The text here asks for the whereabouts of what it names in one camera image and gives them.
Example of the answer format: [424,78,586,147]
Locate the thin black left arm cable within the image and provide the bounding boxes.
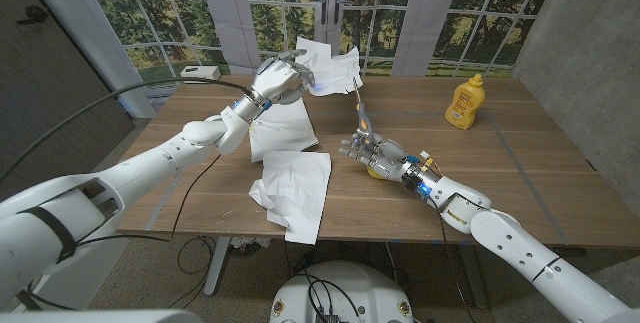
[19,152,222,312]

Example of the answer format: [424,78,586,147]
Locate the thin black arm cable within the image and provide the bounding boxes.
[437,210,476,323]
[19,152,222,312]

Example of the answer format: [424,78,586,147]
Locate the creased white paper sheet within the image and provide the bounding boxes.
[248,150,333,246]

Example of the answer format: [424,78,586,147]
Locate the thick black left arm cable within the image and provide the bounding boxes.
[0,76,256,184]

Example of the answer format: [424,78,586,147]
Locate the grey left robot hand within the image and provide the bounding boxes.
[247,48,316,113]

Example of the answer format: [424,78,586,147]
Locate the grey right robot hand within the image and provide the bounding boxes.
[338,134,422,185]

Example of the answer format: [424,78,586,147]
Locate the white robot torso base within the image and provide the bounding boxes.
[269,261,415,323]

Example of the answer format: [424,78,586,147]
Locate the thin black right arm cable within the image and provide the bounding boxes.
[437,210,476,323]

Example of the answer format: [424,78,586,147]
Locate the white table leg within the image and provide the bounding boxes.
[203,236,232,298]

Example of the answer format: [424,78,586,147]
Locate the printed forest window backdrop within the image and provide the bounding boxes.
[77,0,564,90]

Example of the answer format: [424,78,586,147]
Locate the yellow mustard bottle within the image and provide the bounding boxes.
[444,73,487,131]

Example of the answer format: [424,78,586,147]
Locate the flat white paper sheet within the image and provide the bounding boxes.
[248,97,320,163]

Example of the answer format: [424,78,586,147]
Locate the grey and orange scissors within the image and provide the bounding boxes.
[352,76,377,148]

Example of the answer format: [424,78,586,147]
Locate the white paper sheet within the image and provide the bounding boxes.
[295,36,364,98]
[248,97,320,163]
[248,150,333,246]

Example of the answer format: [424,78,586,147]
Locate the black floor cable loop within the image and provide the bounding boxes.
[176,235,217,276]

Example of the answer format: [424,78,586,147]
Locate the grey table leg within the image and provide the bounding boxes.
[457,243,490,310]

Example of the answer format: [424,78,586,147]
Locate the white backdrop frame post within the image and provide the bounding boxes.
[14,0,157,119]

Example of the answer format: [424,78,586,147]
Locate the white power socket box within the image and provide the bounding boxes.
[179,65,222,82]

